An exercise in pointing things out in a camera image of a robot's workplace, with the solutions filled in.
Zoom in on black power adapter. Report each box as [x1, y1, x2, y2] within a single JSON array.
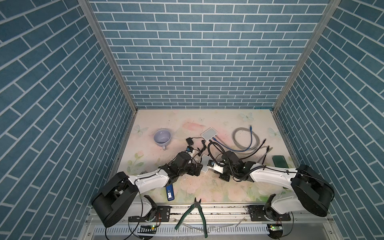
[[186, 138, 194, 146]]

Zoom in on blue ethernet cable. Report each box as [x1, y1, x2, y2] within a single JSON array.
[[211, 125, 253, 153]]

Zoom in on black ethernet cable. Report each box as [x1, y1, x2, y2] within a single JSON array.
[[239, 138, 268, 160]]

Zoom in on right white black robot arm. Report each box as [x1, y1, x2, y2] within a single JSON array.
[[220, 151, 335, 221]]

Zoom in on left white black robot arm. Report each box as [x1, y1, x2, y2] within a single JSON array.
[[91, 152, 203, 228]]

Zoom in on blue black handheld tool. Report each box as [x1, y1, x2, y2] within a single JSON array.
[[166, 184, 175, 202]]

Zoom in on lavender ceramic cup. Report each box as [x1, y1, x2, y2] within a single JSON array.
[[154, 129, 172, 151]]

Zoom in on right controller board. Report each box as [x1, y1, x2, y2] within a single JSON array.
[[267, 224, 284, 235]]

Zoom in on controller board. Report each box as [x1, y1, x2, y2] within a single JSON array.
[[137, 225, 158, 238], [267, 224, 284, 235]]

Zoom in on left controller board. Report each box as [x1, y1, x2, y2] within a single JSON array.
[[137, 225, 158, 238]]

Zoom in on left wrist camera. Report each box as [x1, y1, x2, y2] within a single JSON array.
[[186, 146, 195, 156]]

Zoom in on coiled grey ethernet cable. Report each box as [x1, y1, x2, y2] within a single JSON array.
[[232, 127, 261, 152]]

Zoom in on green handled pliers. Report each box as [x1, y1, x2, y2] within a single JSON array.
[[174, 197, 209, 239]]

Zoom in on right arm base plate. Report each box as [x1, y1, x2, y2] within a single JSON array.
[[247, 205, 291, 222]]

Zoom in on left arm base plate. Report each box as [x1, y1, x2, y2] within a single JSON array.
[[128, 206, 171, 223]]

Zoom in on aluminium front rail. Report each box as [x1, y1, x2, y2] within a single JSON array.
[[79, 203, 342, 240]]

